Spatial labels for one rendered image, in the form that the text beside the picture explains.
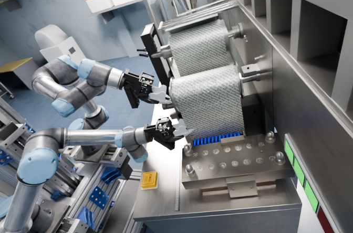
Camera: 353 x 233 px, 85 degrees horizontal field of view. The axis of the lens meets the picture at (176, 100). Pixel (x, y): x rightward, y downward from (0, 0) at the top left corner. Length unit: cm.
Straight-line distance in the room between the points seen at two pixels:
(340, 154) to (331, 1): 22
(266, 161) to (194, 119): 30
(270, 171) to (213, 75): 39
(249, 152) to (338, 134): 48
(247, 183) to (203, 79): 40
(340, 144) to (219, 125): 53
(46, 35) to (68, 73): 443
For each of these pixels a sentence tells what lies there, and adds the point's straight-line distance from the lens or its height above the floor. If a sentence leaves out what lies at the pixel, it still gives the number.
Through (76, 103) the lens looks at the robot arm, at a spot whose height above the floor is 137.
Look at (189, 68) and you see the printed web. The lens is 94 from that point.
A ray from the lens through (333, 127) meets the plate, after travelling 38.
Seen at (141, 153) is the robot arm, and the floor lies 102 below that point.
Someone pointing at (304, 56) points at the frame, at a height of 146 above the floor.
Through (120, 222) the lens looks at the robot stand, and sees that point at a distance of 187.
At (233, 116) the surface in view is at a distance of 82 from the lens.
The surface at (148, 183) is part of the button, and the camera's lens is 98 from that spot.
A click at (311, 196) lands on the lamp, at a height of 119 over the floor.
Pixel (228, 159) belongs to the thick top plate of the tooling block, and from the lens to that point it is 81.
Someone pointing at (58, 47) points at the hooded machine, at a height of 81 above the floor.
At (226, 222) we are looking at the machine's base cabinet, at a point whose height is 78.
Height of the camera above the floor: 170
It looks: 36 degrees down
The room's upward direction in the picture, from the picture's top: 22 degrees counter-clockwise
